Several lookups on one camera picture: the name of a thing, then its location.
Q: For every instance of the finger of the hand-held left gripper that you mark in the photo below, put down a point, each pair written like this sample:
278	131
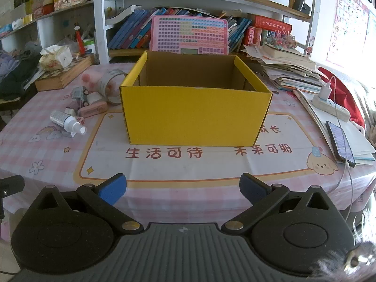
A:
11	185

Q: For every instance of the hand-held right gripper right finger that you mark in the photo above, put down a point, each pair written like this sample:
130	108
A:
252	189

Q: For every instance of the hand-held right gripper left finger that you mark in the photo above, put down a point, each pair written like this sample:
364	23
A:
113	188

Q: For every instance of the small pink case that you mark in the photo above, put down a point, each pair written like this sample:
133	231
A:
92	109

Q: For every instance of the clear spray bottle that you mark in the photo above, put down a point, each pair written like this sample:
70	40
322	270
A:
66	121

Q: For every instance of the small white toy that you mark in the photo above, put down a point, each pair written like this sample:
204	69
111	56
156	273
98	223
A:
94	97

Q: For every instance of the yellow cardboard box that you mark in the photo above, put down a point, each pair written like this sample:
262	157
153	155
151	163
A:
191	114

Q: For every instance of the clear tape roll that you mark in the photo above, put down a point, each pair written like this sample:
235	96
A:
113	88

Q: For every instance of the grey toy car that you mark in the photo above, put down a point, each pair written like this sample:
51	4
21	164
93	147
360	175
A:
80	92

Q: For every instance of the pink plush toy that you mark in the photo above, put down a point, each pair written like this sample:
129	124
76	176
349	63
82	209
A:
91	79

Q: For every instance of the black smartphone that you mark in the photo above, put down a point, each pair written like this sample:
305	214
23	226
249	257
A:
340	142

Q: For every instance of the white power strip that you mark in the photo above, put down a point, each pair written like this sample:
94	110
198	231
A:
332	107

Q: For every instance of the pile of clothes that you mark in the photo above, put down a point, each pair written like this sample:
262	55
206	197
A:
17	70

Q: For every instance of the white papers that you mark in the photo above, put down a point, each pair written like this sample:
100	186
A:
358	141

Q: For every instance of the wooden chess box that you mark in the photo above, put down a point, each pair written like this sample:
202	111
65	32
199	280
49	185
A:
64	76

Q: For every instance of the white charger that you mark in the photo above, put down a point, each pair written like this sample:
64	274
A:
325	91

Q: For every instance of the stack of papers and books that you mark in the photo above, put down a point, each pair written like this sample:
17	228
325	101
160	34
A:
288	64

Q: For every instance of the floral tissue box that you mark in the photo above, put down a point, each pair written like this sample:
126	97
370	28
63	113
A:
55	58

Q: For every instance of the white pen holder green label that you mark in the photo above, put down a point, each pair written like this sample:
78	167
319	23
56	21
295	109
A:
89	47

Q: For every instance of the red bottle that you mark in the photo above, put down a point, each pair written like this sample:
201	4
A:
79	41

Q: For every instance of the colourful figurine display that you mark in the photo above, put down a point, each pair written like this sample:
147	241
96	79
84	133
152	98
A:
280	40

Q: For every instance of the row of slim books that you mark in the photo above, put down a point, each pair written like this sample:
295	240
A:
238	32

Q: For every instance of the row of blue books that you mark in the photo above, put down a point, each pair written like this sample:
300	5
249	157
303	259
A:
132	29

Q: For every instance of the red book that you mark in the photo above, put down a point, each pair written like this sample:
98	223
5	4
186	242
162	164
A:
273	23

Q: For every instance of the white shelf unit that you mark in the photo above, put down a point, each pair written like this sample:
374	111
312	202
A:
100	20

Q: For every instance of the pink keyboard learning toy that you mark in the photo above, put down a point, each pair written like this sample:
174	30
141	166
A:
188	32

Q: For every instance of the red and white ornament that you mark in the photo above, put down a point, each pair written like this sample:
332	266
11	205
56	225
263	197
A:
48	6

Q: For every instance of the alphabet wall poster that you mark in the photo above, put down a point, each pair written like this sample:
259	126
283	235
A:
349	20

